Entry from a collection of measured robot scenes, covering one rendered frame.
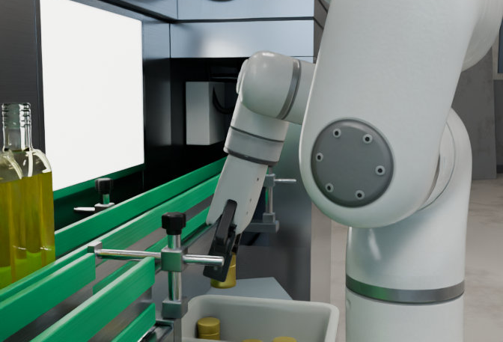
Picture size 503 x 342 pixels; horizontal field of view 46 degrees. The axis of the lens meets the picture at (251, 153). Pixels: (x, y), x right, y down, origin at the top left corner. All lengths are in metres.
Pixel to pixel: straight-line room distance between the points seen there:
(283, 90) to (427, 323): 0.31
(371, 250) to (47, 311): 0.34
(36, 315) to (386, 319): 0.34
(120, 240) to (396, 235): 0.47
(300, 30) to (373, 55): 1.15
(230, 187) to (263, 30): 0.83
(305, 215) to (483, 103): 6.94
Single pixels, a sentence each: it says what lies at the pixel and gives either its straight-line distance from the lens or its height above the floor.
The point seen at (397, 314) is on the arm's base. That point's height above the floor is 0.99.
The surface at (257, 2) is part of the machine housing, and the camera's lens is 1.55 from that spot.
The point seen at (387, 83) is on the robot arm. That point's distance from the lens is 0.38.
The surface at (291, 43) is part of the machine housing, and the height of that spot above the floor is 1.27.
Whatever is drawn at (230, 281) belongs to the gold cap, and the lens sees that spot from 0.83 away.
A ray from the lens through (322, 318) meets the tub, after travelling 0.92.
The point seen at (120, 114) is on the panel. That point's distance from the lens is 1.24.
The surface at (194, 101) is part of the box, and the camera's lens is 1.70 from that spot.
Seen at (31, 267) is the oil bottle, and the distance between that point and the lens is 0.69.
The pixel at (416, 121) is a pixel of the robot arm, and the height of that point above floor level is 1.14.
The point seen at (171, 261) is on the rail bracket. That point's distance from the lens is 0.72.
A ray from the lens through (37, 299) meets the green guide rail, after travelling 0.64.
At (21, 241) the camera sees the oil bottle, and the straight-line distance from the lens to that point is 0.67.
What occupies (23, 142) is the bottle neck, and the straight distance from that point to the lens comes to 0.69.
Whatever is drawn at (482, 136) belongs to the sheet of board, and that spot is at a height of 0.56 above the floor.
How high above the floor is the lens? 1.16
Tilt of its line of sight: 6 degrees down
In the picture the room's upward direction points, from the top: straight up
